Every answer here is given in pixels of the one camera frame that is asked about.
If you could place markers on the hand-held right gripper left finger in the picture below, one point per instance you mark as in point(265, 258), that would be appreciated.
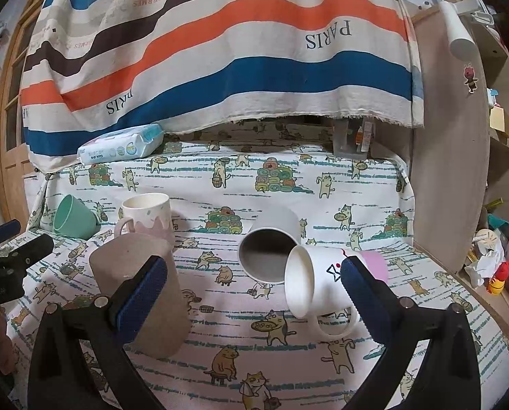
point(145, 299)

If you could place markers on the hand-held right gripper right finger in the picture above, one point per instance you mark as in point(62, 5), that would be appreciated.
point(365, 303)

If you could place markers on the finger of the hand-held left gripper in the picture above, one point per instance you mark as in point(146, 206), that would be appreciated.
point(28, 250)
point(2, 231)

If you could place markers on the grey cup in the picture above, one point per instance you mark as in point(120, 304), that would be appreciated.
point(275, 222)

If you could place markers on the pink cup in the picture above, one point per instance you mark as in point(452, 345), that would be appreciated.
point(378, 264)

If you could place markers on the beige cup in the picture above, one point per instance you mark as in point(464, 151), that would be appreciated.
point(109, 264)

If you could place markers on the green cup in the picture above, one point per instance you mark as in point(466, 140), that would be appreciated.
point(73, 222)

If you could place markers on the white mug with pink drips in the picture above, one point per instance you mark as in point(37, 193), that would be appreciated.
point(147, 222)

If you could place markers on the cat print tablecloth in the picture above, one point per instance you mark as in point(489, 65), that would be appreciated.
point(254, 350)

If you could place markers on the wooden door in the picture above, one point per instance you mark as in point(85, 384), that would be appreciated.
point(15, 106)

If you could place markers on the crumpled white paper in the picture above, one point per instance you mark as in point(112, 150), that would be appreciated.
point(484, 256)

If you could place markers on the red and yellow toy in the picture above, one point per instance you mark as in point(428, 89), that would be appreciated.
point(498, 279)

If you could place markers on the wet wipes pack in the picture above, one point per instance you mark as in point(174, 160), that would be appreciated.
point(117, 145)

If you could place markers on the clear plastic box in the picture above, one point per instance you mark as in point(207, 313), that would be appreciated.
point(350, 141)

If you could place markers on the wooden shelf unit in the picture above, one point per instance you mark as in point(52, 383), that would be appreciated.
point(446, 158)

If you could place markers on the cartoon sticker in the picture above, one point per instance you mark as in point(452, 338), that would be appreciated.
point(471, 77)

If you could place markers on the striped cloth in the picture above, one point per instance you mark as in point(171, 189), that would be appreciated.
point(237, 30)

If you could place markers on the white handheld vacuum cleaner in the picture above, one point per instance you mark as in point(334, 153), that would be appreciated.
point(455, 25)

